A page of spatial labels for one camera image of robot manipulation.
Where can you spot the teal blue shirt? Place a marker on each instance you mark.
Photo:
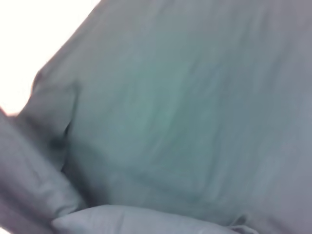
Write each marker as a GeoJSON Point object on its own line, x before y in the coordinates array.
{"type": "Point", "coordinates": [170, 122]}

